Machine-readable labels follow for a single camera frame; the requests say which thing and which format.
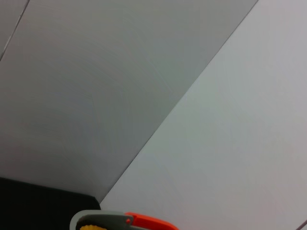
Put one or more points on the black tablecloth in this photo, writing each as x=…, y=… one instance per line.
x=36, y=206

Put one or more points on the dark grey orange clamp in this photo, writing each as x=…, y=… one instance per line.
x=148, y=221

